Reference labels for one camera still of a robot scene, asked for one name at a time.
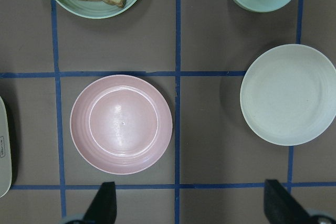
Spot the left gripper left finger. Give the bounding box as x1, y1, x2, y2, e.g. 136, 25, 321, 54
83, 182, 117, 223

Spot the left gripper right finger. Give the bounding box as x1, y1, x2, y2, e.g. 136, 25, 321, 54
264, 179, 310, 223

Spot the green plate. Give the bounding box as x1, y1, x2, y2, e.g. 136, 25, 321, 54
56, 0, 137, 19

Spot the pink plate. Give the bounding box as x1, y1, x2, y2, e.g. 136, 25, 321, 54
70, 74, 173, 175

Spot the cream white plate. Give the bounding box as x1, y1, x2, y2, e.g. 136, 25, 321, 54
240, 44, 335, 146

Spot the white toaster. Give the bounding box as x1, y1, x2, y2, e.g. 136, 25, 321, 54
0, 98, 13, 197

